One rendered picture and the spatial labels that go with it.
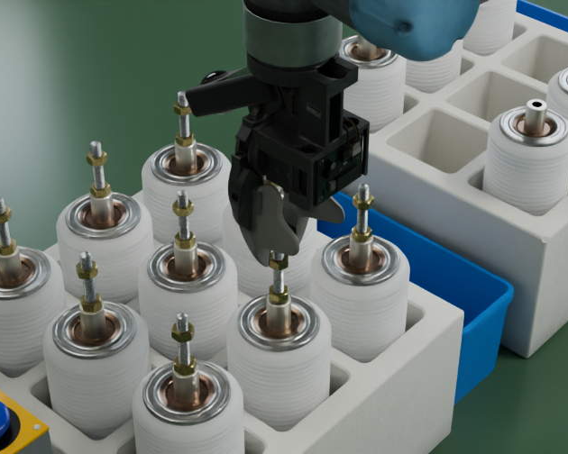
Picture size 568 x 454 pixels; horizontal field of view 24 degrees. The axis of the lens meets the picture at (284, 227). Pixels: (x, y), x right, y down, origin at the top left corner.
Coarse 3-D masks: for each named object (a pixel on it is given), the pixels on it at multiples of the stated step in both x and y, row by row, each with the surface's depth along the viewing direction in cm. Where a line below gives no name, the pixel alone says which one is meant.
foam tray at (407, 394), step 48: (432, 336) 128; (0, 384) 123; (48, 384) 125; (336, 384) 127; (384, 384) 124; (432, 384) 133; (288, 432) 118; (336, 432) 120; (384, 432) 129; (432, 432) 138
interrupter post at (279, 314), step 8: (272, 304) 117; (280, 304) 117; (288, 304) 117; (272, 312) 117; (280, 312) 117; (288, 312) 118; (272, 320) 118; (280, 320) 118; (288, 320) 118; (272, 328) 118; (280, 328) 118
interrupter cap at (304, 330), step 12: (252, 300) 121; (264, 300) 121; (300, 300) 121; (240, 312) 120; (252, 312) 120; (264, 312) 120; (300, 312) 120; (312, 312) 120; (240, 324) 119; (252, 324) 119; (264, 324) 119; (300, 324) 119; (312, 324) 119; (252, 336) 118; (264, 336) 118; (276, 336) 118; (288, 336) 118; (300, 336) 118; (312, 336) 117; (264, 348) 116; (276, 348) 116; (288, 348) 116
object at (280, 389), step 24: (240, 336) 118; (240, 360) 118; (264, 360) 116; (288, 360) 116; (312, 360) 117; (240, 384) 120; (264, 384) 118; (288, 384) 118; (312, 384) 119; (264, 408) 120; (288, 408) 120; (312, 408) 121
